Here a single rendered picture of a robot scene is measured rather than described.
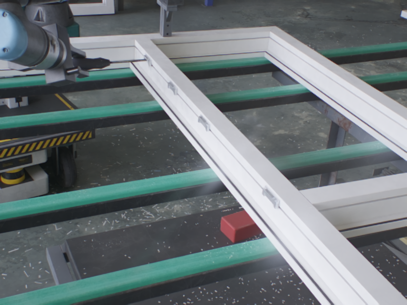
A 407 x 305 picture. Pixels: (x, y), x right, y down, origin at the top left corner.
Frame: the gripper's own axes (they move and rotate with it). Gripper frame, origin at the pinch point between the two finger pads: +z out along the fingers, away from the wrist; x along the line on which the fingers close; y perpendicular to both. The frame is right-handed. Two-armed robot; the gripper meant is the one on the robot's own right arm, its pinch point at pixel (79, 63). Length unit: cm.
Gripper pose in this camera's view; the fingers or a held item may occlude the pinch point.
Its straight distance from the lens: 155.8
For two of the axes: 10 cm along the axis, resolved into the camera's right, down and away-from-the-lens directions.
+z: 2.7, 0.4, 9.6
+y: 9.5, -1.9, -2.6
